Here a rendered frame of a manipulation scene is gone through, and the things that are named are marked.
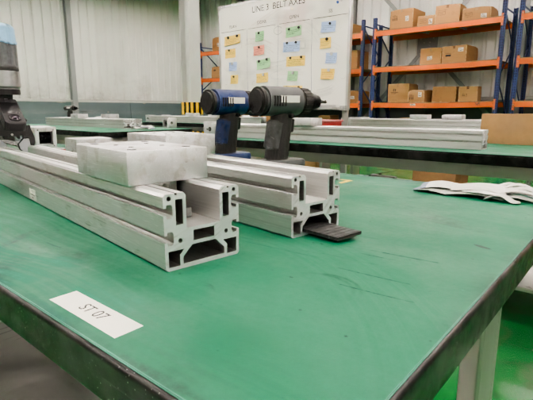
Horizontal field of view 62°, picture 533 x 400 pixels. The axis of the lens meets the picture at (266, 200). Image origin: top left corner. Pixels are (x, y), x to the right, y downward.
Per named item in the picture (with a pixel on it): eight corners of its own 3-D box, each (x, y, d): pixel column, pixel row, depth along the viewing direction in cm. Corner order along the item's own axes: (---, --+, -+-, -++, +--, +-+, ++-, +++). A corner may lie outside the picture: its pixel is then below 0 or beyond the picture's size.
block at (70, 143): (58, 172, 123) (55, 138, 122) (102, 168, 132) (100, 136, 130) (69, 175, 117) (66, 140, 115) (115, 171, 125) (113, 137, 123)
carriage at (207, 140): (128, 164, 94) (126, 132, 92) (174, 160, 101) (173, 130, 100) (166, 172, 82) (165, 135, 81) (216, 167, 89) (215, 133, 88)
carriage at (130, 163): (79, 191, 63) (75, 143, 62) (150, 182, 70) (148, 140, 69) (129, 210, 51) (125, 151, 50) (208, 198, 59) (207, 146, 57)
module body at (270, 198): (78, 175, 118) (76, 143, 117) (115, 171, 125) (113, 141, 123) (291, 239, 60) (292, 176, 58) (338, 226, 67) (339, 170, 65)
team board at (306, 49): (208, 202, 464) (202, 3, 425) (240, 195, 501) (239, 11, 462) (331, 226, 369) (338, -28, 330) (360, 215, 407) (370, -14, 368)
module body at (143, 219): (-2, 182, 106) (-7, 147, 104) (43, 178, 113) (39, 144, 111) (166, 272, 48) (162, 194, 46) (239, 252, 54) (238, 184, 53)
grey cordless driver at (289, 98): (245, 190, 96) (243, 86, 92) (312, 182, 108) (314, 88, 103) (266, 196, 90) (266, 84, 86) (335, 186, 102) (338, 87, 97)
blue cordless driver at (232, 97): (198, 180, 109) (196, 89, 105) (258, 173, 123) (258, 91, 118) (217, 184, 104) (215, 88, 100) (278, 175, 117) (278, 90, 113)
